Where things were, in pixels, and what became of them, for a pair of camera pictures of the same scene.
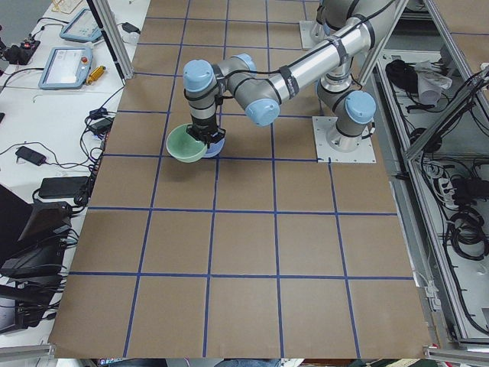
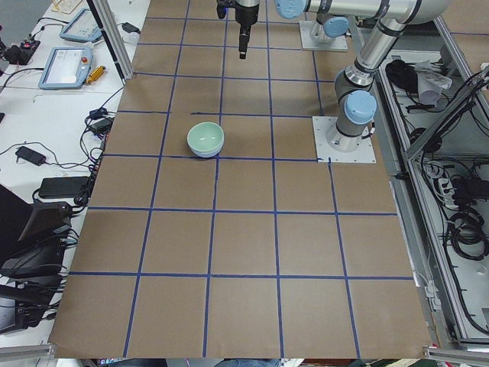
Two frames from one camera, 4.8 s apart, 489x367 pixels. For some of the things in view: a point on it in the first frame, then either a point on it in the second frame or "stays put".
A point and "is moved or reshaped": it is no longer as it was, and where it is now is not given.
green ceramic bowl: (184, 147) is moved or reshaped
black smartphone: (30, 155) stays put
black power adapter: (130, 28) stays put
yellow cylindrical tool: (95, 75) stays put
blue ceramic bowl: (215, 148) → (205, 154)
